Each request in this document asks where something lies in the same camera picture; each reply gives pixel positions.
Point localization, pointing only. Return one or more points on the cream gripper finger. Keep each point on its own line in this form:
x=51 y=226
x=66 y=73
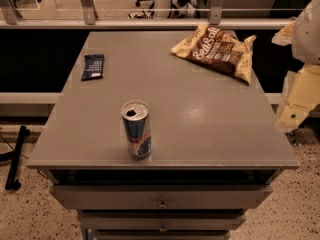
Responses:
x=284 y=36
x=300 y=95

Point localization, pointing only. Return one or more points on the brown sea salt chip bag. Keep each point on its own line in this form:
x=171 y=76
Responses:
x=219 y=50

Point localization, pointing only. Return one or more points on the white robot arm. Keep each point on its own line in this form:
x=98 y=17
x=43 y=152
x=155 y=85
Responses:
x=306 y=37

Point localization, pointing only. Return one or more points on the red bull can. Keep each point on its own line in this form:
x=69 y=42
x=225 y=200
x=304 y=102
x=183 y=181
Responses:
x=136 y=121

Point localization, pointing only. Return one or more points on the grey drawer cabinet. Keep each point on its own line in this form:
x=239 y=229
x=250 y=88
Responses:
x=214 y=149

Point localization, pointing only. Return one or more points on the black office chair centre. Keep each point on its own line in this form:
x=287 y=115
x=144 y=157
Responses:
x=166 y=9

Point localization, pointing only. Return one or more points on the top drawer knob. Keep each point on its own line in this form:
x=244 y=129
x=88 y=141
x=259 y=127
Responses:
x=162 y=205

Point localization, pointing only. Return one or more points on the drawer knob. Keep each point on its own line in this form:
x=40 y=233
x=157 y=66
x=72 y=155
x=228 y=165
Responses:
x=163 y=229
x=162 y=205

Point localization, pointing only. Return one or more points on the dark blue snack bar wrapper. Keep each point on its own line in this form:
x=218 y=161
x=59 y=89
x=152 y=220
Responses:
x=93 y=67

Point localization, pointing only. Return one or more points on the black stand leg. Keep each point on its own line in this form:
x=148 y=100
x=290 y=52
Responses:
x=12 y=182

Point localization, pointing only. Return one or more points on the metal railing frame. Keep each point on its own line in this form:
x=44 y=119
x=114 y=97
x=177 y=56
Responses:
x=113 y=14

